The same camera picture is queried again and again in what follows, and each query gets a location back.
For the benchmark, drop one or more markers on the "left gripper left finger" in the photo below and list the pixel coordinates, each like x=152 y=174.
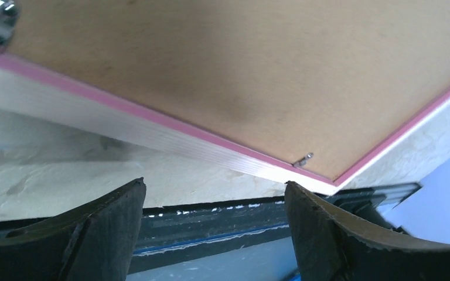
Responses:
x=94 y=241

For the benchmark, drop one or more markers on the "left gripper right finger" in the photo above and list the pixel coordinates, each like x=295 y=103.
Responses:
x=333 y=244

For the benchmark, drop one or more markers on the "pink picture frame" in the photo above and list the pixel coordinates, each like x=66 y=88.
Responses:
x=315 y=92

